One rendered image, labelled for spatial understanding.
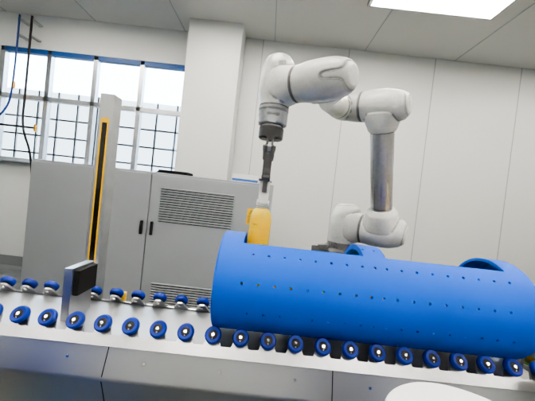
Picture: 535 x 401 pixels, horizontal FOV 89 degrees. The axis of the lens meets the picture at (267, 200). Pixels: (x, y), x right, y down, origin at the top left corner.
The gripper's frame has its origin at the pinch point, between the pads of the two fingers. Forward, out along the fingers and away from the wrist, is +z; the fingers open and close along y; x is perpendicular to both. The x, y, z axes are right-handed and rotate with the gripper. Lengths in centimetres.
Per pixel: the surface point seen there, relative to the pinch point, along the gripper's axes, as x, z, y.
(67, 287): -53, 34, 5
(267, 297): 4.2, 26.6, 14.0
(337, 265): 22.2, 17.1, 10.2
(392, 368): 40, 43, 11
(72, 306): -52, 40, 4
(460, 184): 258, -45, -281
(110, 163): -66, -5, -32
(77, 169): -167, -2, -158
